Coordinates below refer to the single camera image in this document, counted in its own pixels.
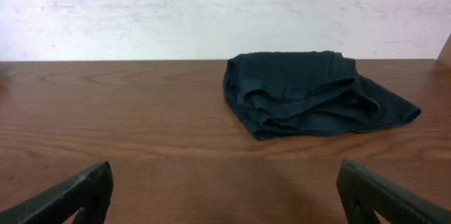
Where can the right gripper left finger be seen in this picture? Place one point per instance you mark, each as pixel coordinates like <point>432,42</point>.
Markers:
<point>87,195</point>

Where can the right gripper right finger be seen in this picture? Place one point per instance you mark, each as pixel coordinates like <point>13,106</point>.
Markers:
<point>366,195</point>

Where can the navy blue shorts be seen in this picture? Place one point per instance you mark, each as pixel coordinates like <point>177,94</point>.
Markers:
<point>281,94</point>

